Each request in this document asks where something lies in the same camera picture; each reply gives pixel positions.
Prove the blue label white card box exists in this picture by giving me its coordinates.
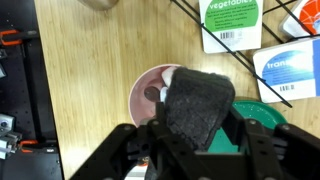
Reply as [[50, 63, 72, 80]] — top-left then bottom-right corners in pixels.
[[253, 38, 320, 100]]

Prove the black wire rack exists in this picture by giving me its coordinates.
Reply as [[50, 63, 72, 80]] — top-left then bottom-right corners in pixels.
[[170, 0, 318, 108]]

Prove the pink cup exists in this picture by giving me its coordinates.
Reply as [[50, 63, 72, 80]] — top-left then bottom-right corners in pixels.
[[128, 64, 179, 126]]

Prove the black felt case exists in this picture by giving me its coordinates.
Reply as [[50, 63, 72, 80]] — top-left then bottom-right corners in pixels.
[[165, 68, 235, 151]]

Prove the green label white card box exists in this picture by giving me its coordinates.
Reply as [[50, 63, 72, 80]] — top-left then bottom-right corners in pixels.
[[199, 0, 263, 54]]

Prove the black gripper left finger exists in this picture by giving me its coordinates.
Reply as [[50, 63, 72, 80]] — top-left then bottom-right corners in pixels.
[[70, 103, 204, 180]]

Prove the green round plate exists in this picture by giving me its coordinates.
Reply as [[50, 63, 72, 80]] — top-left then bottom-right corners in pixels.
[[208, 99, 288, 154]]

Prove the orange circle white card box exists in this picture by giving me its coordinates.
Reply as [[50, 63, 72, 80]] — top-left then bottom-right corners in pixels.
[[279, 0, 320, 37]]

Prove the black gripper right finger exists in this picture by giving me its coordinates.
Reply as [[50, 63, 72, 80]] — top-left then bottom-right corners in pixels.
[[199, 107, 320, 180]]

